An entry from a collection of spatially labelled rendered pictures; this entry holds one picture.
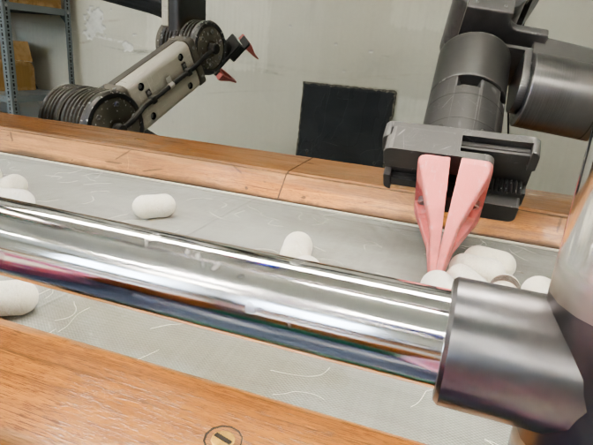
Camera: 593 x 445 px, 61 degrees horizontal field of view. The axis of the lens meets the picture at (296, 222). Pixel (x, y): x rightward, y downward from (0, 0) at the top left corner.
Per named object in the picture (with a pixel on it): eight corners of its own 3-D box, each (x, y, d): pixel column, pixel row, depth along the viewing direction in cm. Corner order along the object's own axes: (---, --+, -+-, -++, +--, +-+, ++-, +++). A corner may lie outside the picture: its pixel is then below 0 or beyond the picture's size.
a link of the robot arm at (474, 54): (433, 71, 45) (448, 17, 40) (513, 86, 44) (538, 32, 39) (420, 129, 42) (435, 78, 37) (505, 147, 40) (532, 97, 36)
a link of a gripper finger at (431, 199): (527, 272, 28) (537, 142, 32) (397, 248, 30) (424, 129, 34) (503, 316, 33) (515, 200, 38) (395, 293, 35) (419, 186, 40)
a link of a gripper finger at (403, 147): (481, 263, 28) (498, 138, 33) (357, 240, 30) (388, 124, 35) (465, 308, 34) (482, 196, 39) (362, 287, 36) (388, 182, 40)
